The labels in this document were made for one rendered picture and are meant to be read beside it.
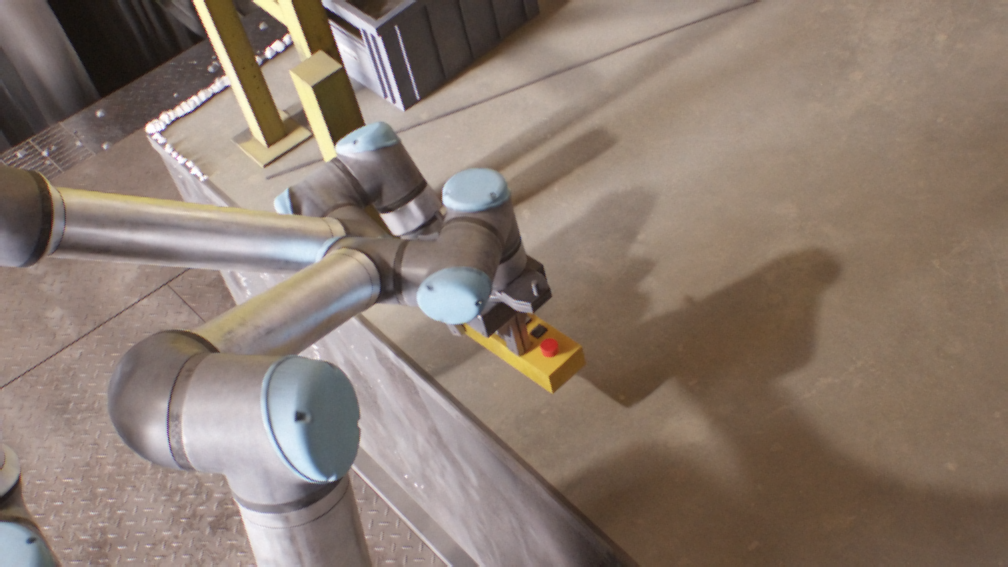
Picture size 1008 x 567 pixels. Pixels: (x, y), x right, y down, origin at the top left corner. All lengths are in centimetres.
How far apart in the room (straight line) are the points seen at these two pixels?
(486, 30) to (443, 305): 120
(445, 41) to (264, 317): 139
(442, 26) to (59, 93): 186
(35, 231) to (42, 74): 272
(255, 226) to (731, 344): 84
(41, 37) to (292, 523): 314
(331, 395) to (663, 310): 115
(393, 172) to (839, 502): 82
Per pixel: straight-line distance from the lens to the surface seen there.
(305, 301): 175
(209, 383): 142
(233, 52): 285
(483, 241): 195
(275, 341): 166
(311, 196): 221
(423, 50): 294
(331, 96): 236
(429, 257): 193
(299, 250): 205
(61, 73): 455
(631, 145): 278
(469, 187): 199
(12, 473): 226
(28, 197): 184
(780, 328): 244
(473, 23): 300
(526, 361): 224
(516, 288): 208
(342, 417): 144
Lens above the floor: 258
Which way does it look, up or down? 47 degrees down
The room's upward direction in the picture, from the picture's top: 15 degrees counter-clockwise
